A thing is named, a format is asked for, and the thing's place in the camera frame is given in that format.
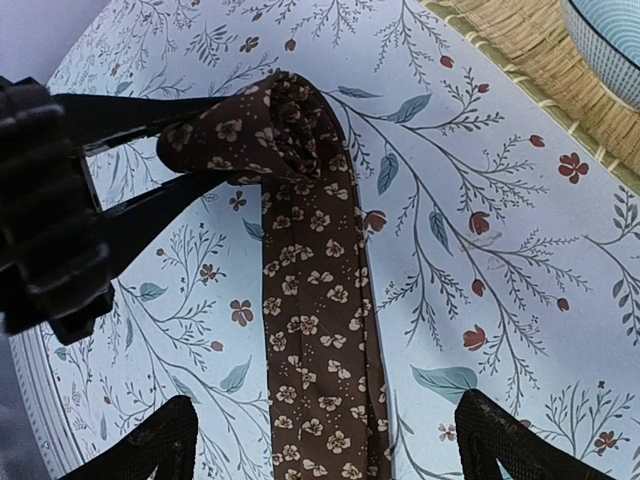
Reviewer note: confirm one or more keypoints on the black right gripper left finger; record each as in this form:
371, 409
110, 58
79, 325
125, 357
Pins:
161, 447

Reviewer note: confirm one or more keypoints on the bamboo mat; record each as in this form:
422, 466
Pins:
527, 40

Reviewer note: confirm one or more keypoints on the brown floral tie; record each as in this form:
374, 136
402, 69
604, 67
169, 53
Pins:
325, 373

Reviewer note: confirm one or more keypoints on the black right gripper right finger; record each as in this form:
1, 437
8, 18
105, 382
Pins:
491, 440

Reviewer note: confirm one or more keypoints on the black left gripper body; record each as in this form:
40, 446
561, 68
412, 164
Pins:
54, 264

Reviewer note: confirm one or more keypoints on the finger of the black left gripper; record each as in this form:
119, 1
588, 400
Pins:
97, 123
129, 227

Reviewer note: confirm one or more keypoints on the light green ceramic bowl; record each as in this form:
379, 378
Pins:
606, 35

